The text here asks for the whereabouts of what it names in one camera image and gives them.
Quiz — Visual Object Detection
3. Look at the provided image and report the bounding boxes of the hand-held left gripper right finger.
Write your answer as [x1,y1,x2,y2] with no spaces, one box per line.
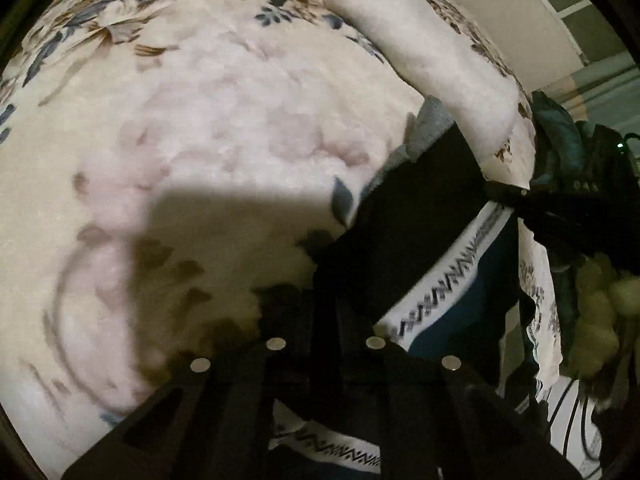
[336,292,583,480]

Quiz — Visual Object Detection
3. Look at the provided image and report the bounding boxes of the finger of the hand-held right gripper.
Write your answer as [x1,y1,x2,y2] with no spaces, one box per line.
[483,180,568,228]

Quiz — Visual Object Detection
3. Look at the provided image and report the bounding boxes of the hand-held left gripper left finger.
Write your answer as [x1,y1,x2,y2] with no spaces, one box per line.
[60,284,316,480]

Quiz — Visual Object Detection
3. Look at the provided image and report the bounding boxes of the black shorts with patterned waistband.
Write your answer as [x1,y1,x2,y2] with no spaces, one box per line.
[267,121,553,480]

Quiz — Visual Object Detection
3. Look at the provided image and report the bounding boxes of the dark teal cloth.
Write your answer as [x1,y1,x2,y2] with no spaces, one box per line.
[530,91,588,188]

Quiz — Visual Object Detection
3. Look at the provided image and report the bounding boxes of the yellow-green fluffy cloth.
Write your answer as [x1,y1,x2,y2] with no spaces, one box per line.
[562,254,640,378]

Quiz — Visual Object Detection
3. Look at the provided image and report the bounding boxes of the grey cloth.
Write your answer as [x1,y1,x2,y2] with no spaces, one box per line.
[377,95,457,186]

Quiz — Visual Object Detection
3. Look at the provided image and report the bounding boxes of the white fluffy pillow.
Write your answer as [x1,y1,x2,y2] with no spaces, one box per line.
[326,0,519,162]

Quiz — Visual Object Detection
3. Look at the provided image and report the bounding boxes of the floral cream blanket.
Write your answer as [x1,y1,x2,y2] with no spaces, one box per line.
[0,0,568,466]

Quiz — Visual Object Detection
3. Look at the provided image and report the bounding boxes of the black cable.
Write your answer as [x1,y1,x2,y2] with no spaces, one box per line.
[545,377,603,463]

